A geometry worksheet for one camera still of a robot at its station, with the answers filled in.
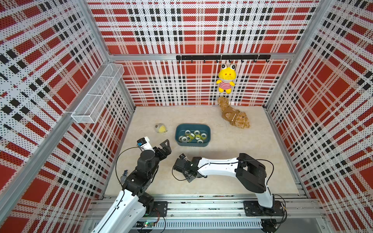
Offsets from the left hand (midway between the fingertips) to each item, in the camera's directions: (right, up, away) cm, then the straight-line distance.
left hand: (165, 143), depth 77 cm
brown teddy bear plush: (+45, +15, +26) cm, 54 cm away
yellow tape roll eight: (+17, +4, +27) cm, 32 cm away
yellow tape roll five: (+6, 0, +23) cm, 24 cm away
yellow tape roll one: (+20, -2, +21) cm, 29 cm away
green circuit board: (-8, -38, -8) cm, 40 cm away
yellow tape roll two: (+11, +4, +27) cm, 29 cm away
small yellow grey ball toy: (-9, +7, +25) cm, 27 cm away
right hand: (+16, -19, +9) cm, 26 cm away
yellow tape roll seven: (+14, +2, +24) cm, 28 cm away
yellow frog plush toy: (+36, +42, +14) cm, 57 cm away
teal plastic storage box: (+6, +7, +24) cm, 26 cm away
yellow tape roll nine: (+22, +1, +24) cm, 33 cm away
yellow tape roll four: (+18, +1, +23) cm, 29 cm away
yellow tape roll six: (+9, 0, +21) cm, 23 cm away
